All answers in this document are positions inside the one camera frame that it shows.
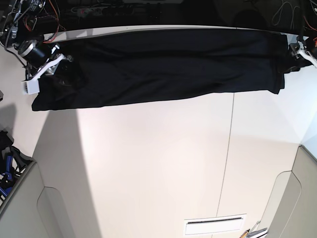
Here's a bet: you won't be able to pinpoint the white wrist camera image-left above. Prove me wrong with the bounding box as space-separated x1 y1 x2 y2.
21 79 40 95

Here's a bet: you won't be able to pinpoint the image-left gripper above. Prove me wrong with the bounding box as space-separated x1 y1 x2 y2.
18 41 73 80

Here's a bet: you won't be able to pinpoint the grey divider panel left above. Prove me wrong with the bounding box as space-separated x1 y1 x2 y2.
0 162 75 238

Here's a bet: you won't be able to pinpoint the black table slot strip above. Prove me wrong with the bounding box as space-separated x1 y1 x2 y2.
187 217 243 224

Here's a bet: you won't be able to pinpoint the white coiled cable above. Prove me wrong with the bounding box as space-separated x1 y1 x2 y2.
271 1 302 28

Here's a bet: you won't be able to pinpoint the black T-shirt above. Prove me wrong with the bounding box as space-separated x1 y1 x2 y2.
32 29 290 112

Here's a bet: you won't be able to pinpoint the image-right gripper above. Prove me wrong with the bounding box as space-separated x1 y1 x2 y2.
289 36 317 68

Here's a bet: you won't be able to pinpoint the blue and black clamps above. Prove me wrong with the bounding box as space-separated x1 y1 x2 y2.
0 130 33 202

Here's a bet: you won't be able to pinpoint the grey divider panel right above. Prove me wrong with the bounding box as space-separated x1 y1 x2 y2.
259 146 317 238

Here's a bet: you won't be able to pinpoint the grey divider panel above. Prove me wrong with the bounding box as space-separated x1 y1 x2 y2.
0 162 75 238
259 146 317 238

